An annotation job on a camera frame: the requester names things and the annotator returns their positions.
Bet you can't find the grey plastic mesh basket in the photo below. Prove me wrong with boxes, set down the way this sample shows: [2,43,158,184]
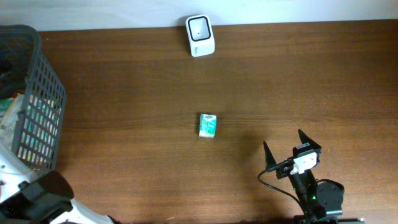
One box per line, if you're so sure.
[1,25,67,174]

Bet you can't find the teal Kleenex tissue pack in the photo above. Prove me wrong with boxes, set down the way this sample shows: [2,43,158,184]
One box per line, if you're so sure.
[198,114,217,138]

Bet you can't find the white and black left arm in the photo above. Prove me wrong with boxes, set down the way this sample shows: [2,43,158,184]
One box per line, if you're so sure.
[1,137,119,223]

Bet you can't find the white barcode scanner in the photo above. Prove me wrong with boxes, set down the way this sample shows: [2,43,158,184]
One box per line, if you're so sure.
[185,14,215,57]

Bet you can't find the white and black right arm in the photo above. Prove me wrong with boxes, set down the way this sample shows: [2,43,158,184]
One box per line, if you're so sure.
[257,129,365,224]

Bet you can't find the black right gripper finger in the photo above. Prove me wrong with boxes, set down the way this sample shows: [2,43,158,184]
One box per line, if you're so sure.
[263,141,276,170]
[298,129,322,149]

